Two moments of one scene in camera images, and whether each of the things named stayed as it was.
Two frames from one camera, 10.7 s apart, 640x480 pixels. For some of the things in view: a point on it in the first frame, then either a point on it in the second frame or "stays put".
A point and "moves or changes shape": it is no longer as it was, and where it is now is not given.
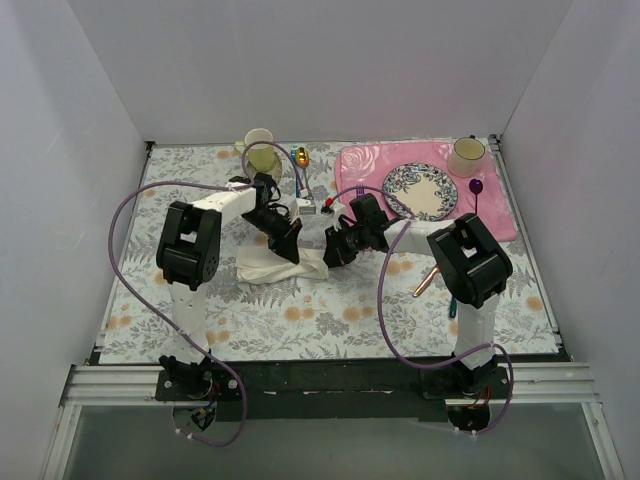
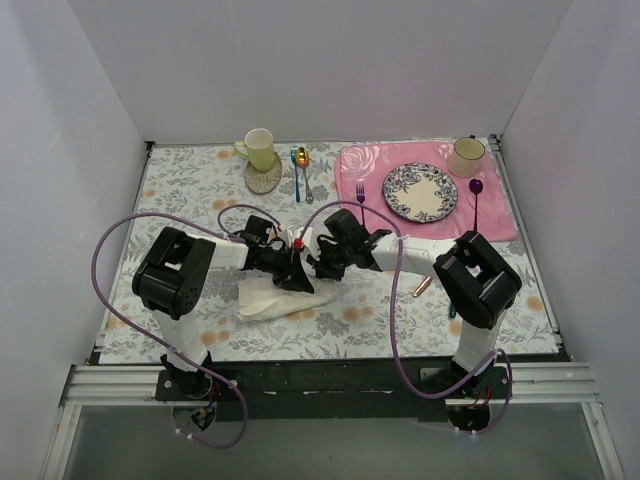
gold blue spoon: (294, 154) stays put
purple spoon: (476, 187) stays put
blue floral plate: (427, 190) stays put
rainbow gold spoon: (302, 160) stays put
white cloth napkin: (259, 264) moves or changes shape
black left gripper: (280, 233) → (291, 265)
